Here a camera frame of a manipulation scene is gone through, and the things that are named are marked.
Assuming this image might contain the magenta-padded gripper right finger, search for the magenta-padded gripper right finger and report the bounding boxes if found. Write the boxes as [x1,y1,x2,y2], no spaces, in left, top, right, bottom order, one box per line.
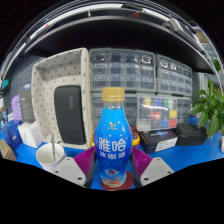
[129,146,175,188]

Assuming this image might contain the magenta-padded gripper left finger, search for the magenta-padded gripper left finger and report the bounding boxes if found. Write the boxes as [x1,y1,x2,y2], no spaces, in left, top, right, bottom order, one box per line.
[53,147,99,189]

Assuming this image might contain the blue drink bottle gold cap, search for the blue drink bottle gold cap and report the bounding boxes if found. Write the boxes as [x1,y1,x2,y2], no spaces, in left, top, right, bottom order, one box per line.
[93,87,133,188]

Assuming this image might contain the small black labelled box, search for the small black labelled box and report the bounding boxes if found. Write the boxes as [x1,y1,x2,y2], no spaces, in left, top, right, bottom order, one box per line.
[139,129,179,154]

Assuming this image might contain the metal spoon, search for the metal spoon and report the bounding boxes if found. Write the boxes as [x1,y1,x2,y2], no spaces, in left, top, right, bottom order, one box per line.
[50,132,58,163]

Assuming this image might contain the yellow multimeter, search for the yellow multimeter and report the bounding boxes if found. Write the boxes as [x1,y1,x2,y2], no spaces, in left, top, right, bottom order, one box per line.
[89,126,141,148]

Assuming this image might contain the black pouch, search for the black pouch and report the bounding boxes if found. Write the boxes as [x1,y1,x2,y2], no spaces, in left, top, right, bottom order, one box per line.
[174,123,209,147]

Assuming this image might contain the white product box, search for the white product box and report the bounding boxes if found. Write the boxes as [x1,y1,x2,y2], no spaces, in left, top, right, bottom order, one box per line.
[17,120,44,149]

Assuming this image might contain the clear organizer colourful parts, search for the clear organizer colourful parts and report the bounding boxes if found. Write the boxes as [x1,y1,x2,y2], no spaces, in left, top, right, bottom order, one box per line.
[137,95,178,132]

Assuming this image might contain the grey drawer cabinet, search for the grey drawer cabinet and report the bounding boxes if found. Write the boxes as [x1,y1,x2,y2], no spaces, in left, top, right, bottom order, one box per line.
[176,97,193,125]
[89,48,157,94]
[90,92,139,133]
[155,54,194,98]

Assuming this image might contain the dark grey upright box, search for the dark grey upright box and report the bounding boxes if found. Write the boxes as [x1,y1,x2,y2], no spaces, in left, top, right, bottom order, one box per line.
[18,84,36,124]

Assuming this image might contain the purple plastic bag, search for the purple plastic bag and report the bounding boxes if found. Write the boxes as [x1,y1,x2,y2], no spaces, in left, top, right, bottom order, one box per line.
[10,94,24,123]

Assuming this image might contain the green potted plant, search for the green potted plant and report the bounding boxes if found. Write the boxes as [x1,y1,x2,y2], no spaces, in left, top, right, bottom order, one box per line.
[189,78,224,138]

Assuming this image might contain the grey dotted felt tray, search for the grey dotted felt tray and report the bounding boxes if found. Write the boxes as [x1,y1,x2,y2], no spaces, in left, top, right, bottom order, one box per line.
[30,47,94,150]

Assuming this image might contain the teal hanging bin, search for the teal hanging bin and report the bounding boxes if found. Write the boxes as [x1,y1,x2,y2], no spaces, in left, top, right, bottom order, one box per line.
[0,78,10,91]

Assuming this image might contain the dark grey pegboard panel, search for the dark grey pegboard panel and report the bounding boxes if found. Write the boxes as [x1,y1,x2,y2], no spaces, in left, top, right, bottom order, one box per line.
[4,54,44,111]

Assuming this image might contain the black overhead shelf unit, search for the black overhead shelf unit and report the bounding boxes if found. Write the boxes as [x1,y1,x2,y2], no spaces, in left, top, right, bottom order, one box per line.
[1,1,221,76]

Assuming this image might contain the white mug brown handle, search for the white mug brown handle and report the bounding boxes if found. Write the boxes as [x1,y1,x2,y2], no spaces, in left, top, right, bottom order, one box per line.
[35,142,67,173]

